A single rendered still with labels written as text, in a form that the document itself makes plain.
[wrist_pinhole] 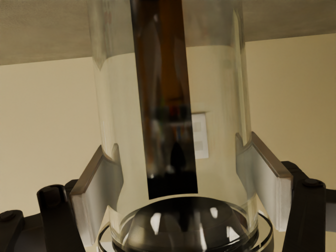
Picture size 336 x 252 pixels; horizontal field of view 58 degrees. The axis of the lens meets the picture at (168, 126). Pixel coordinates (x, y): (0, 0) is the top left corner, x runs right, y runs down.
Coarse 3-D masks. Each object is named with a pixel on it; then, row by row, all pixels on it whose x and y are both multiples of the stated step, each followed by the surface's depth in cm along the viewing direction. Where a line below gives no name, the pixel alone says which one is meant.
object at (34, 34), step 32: (0, 0) 37; (32, 0) 38; (64, 0) 39; (256, 0) 46; (288, 0) 47; (320, 0) 48; (0, 32) 49; (32, 32) 51; (64, 32) 53; (256, 32) 65; (288, 32) 68; (320, 32) 71; (0, 64) 73
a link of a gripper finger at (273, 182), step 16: (256, 144) 18; (256, 160) 17; (272, 160) 15; (256, 176) 18; (272, 176) 14; (288, 176) 14; (256, 192) 18; (272, 192) 15; (288, 192) 14; (272, 208) 15; (288, 208) 14
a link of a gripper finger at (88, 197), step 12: (96, 156) 18; (96, 168) 17; (84, 180) 15; (96, 180) 16; (72, 192) 14; (84, 192) 14; (96, 192) 16; (72, 204) 14; (84, 204) 14; (96, 204) 16; (84, 216) 14; (96, 216) 16; (84, 228) 14; (96, 228) 16; (84, 240) 15
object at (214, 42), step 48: (96, 0) 16; (144, 0) 14; (192, 0) 14; (240, 0) 17; (96, 48) 16; (144, 48) 14; (192, 48) 14; (240, 48) 16; (96, 96) 17; (144, 96) 15; (192, 96) 14; (240, 96) 16; (144, 144) 15; (192, 144) 15; (240, 144) 16; (144, 192) 15; (192, 192) 15; (240, 192) 16; (144, 240) 15; (192, 240) 15; (240, 240) 16
